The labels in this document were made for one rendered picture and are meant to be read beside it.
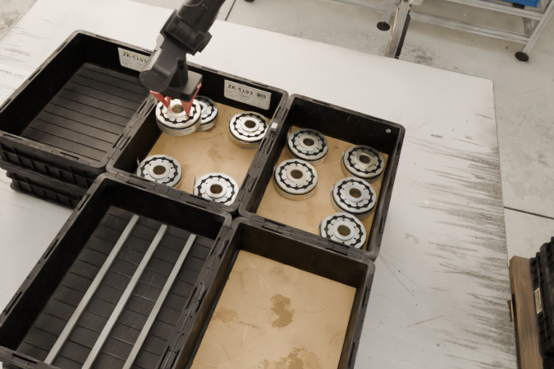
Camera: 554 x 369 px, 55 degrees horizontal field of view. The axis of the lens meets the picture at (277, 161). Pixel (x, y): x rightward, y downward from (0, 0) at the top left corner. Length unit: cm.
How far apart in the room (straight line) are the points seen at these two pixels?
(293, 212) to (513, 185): 163
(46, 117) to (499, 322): 121
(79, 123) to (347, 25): 214
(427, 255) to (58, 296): 86
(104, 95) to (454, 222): 99
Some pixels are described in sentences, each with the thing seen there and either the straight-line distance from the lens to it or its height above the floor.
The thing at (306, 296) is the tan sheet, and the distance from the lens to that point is 112.
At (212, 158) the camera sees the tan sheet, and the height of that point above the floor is 83.
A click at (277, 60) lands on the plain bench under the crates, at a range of 179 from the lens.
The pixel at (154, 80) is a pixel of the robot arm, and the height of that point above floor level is 114.
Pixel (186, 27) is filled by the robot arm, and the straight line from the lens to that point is 103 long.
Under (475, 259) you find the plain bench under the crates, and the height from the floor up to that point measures 70.
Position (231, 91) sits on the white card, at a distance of 139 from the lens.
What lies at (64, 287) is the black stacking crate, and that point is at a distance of 115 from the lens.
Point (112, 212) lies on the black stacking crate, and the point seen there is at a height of 83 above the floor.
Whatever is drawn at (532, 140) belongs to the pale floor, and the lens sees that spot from 296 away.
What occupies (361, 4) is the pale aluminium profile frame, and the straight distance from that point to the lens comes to 322.
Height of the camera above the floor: 183
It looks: 50 degrees down
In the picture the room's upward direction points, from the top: 9 degrees clockwise
